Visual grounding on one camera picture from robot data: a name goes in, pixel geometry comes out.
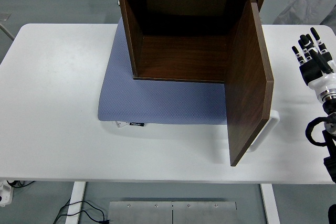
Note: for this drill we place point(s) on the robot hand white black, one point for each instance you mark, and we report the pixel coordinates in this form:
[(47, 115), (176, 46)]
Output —
[(312, 73)]

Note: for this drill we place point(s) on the brown wooden cabinet door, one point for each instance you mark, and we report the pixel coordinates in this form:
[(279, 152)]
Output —
[(246, 90)]

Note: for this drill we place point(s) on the person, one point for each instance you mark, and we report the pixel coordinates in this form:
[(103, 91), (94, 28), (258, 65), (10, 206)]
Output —
[(307, 1)]

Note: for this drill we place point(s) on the white table leg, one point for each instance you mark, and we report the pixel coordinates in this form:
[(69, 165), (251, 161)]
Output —
[(74, 203), (270, 203)]

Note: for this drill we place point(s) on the blue-grey textured mat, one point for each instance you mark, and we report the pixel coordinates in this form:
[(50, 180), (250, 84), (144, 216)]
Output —
[(157, 103)]

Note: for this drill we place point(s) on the grey metal plate with screws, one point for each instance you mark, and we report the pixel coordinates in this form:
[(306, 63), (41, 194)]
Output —
[(204, 213), (139, 213)]

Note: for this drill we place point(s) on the black mat label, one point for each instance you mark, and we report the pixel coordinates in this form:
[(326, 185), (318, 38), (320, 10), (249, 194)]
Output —
[(137, 124)]

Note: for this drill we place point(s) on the white mat tag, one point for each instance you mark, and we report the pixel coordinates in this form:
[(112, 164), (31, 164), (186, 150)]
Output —
[(120, 124)]

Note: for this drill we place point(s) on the grey metal bar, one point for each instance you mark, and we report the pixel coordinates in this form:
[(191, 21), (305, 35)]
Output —
[(7, 33)]

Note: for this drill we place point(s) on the clear floor outlet cover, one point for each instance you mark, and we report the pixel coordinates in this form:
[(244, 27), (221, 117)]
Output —
[(4, 16)]

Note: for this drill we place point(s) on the white power strip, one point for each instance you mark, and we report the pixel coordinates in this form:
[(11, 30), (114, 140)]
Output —
[(5, 195)]

